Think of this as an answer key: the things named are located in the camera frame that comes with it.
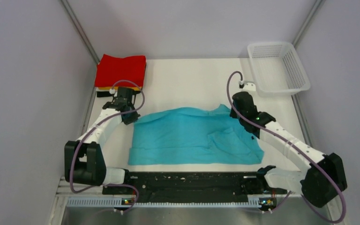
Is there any corner metal post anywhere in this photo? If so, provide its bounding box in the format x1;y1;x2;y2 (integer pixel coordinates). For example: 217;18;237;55
292;0;326;49
59;0;100;65

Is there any aluminium rail frame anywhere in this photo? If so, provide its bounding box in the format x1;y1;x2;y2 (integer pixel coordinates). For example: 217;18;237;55
55;177;351;225

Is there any right corner metal post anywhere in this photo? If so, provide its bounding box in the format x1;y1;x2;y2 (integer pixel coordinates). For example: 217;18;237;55
292;0;326;49

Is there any red folded t-shirt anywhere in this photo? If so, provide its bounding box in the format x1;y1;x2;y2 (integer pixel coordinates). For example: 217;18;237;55
94;54;147;87

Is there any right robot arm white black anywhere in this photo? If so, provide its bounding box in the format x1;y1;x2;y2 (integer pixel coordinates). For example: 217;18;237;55
230;91;348;208

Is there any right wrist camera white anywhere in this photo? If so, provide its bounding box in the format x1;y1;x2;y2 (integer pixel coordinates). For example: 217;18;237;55
239;81;256;92

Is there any left corner metal post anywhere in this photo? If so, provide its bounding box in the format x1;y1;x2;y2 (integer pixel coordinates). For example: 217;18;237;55
59;0;100;65

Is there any white plastic basket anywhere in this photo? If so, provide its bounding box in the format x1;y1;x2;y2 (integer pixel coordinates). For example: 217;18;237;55
247;42;311;97

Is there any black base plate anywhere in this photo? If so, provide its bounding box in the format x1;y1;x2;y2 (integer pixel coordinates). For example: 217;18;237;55
102;172;287;203

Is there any teal t-shirt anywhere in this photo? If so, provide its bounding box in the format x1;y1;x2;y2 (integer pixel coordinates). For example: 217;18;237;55
128;105;264;165

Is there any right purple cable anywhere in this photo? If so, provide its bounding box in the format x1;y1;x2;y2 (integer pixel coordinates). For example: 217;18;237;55
226;71;347;224

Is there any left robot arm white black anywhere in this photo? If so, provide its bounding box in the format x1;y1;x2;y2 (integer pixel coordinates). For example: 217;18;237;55
64;87;140;194

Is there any purple cable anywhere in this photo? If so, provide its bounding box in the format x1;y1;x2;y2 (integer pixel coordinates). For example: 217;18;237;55
69;80;146;215
226;71;347;224

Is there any white cable duct strip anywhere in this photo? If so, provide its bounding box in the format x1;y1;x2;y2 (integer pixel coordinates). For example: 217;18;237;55
66;197;262;208

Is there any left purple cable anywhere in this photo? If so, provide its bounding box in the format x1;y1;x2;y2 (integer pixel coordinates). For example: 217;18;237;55
69;80;146;215

